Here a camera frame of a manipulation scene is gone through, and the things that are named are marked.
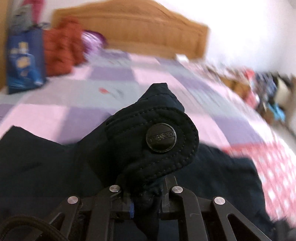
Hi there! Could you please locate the wooden headboard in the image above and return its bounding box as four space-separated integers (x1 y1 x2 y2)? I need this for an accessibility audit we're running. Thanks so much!
51 1 209 59

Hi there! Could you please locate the pile of colourful clothes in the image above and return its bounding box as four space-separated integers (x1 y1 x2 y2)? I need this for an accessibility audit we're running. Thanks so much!
245 72 280 111

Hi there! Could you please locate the blue gift bag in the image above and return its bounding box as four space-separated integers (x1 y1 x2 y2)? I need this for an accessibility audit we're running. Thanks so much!
6 28 47 94

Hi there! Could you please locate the cardboard box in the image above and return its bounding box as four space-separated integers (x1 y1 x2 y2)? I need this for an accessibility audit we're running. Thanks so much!
274 75 295 110

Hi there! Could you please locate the purple patterned pillow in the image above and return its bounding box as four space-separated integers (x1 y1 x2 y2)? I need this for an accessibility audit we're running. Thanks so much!
81 30 107 57

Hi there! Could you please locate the turquoise plastic toy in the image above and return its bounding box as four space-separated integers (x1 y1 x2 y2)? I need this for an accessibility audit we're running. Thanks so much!
266 103 285 123

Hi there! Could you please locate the pastel patchwork bed sheet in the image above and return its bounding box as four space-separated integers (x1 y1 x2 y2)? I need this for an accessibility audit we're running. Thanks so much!
0 48 273 149

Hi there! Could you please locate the dark navy padded jacket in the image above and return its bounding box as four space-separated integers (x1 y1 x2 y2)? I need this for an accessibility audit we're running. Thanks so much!
1 83 274 240

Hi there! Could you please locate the red-orange quilted cushion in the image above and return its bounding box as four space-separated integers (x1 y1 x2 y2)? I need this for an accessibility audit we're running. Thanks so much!
43 16 85 77

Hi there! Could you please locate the wooden wardrobe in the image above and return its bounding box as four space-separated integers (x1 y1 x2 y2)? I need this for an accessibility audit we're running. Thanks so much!
0 0 11 89

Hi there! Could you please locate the grey hanging garment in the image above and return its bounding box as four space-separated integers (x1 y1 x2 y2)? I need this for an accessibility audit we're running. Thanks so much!
9 4 33 35

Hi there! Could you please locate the wooden nightstand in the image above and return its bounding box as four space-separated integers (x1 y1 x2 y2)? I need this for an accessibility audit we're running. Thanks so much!
207 66 258 108

